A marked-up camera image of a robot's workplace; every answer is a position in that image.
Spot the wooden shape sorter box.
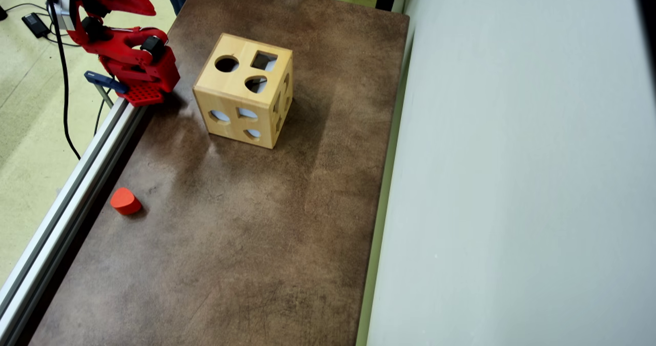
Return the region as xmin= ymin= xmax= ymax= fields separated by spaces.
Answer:
xmin=193 ymin=33 xmax=294 ymax=150

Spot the black power adapter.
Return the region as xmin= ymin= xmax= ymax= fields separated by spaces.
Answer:
xmin=21 ymin=12 xmax=52 ymax=39

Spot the blue clamp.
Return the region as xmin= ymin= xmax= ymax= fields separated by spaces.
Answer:
xmin=84 ymin=70 xmax=129 ymax=109

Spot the red rounded triangle block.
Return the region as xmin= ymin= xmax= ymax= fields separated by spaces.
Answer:
xmin=110 ymin=187 xmax=144 ymax=216

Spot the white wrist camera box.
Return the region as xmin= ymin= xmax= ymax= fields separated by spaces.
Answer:
xmin=53 ymin=0 xmax=73 ymax=30

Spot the thin black adapter cable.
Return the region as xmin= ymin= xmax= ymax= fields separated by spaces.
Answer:
xmin=4 ymin=2 xmax=83 ymax=48

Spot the black camera cable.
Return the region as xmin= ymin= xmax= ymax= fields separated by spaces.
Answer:
xmin=45 ymin=0 xmax=82 ymax=160

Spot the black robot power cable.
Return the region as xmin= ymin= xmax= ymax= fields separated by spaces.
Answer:
xmin=93 ymin=99 xmax=105 ymax=137

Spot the aluminium profile rail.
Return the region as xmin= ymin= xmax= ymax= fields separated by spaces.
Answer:
xmin=0 ymin=96 xmax=147 ymax=346

